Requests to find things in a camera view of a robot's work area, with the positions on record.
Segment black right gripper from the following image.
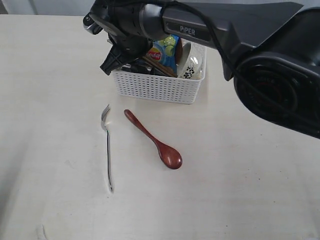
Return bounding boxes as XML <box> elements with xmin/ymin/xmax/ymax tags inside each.
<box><xmin>89</xmin><ymin>0</ymin><xmax>153</xmax><ymax>76</ymax></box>

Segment silver metal fork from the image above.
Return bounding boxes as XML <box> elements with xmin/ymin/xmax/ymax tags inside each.
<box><xmin>100</xmin><ymin>104</ymin><xmax>114</xmax><ymax>193</ymax></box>

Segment dark wooden chopstick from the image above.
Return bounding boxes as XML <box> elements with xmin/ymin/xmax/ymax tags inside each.
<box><xmin>142</xmin><ymin>55</ymin><xmax>177</xmax><ymax>78</ymax></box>

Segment white perforated plastic basket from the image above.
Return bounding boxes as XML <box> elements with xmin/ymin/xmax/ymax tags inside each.
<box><xmin>112</xmin><ymin>43</ymin><xmax>207</xmax><ymax>104</ymax></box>

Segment red-brown wooden spoon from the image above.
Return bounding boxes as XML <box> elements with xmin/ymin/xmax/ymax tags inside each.
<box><xmin>123</xmin><ymin>109</ymin><xmax>183</xmax><ymax>170</ymax></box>

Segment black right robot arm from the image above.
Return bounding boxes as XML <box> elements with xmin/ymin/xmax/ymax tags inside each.
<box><xmin>83</xmin><ymin>0</ymin><xmax>320</xmax><ymax>138</ymax></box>

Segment shiny steel cup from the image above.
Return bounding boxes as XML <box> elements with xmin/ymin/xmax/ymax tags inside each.
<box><xmin>120</xmin><ymin>64</ymin><xmax>153</xmax><ymax>75</ymax></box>

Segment blue chips bag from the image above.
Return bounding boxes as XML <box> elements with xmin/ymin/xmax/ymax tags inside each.
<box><xmin>147</xmin><ymin>34</ymin><xmax>180</xmax><ymax>74</ymax></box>

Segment brown round plate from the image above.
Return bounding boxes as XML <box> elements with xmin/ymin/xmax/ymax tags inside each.
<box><xmin>174</xmin><ymin>38</ymin><xmax>183</xmax><ymax>65</ymax></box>

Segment white floral ceramic bowl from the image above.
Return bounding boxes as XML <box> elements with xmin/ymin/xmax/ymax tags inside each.
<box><xmin>176</xmin><ymin>41</ymin><xmax>204</xmax><ymax>80</ymax></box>

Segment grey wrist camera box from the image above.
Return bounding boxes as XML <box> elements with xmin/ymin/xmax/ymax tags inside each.
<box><xmin>82</xmin><ymin>13</ymin><xmax>103</xmax><ymax>35</ymax></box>

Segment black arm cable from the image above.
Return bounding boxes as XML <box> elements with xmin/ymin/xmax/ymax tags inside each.
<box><xmin>149</xmin><ymin>0</ymin><xmax>320</xmax><ymax>126</ymax></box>

